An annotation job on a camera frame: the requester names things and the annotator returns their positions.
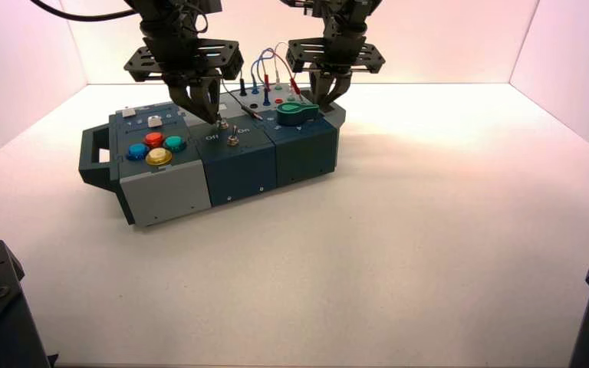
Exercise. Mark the yellow round push button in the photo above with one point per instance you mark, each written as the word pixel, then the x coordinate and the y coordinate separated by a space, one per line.
pixel 159 156

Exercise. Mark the small white slider knob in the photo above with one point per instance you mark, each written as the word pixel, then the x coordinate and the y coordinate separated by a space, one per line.
pixel 129 112

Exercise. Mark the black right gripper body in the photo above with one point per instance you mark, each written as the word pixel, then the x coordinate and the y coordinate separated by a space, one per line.
pixel 340 56

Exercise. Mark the red round push button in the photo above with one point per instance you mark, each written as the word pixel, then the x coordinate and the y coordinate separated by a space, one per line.
pixel 153 139

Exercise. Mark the large white slider knob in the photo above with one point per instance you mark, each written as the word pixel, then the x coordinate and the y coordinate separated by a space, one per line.
pixel 154 121

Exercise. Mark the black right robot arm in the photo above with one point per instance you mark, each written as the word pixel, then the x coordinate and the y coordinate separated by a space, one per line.
pixel 340 10

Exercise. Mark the blue-grey task board box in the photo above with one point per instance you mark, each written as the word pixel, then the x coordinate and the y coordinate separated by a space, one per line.
pixel 243 167

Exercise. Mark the green rotary knob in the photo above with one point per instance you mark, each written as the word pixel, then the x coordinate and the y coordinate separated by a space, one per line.
pixel 294 114

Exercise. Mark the short metal toggle switch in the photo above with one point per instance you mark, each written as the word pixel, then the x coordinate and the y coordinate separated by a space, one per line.
pixel 222 124

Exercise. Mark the tall metal toggle switch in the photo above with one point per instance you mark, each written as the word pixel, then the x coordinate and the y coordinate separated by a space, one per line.
pixel 232 138

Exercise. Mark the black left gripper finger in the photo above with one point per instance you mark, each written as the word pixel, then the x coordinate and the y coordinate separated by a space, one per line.
pixel 185 96
pixel 212 96

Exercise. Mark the blue round push button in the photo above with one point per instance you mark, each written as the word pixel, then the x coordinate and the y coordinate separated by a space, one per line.
pixel 137 151

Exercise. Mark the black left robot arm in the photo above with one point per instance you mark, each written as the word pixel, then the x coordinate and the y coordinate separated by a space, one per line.
pixel 172 12

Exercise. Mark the teal round push button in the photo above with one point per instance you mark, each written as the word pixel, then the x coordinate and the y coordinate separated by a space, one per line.
pixel 175 143

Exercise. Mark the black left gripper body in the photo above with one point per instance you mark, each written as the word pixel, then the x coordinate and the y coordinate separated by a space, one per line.
pixel 182 58

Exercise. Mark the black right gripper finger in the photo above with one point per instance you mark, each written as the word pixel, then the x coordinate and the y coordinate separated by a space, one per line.
pixel 341 87
pixel 319 89

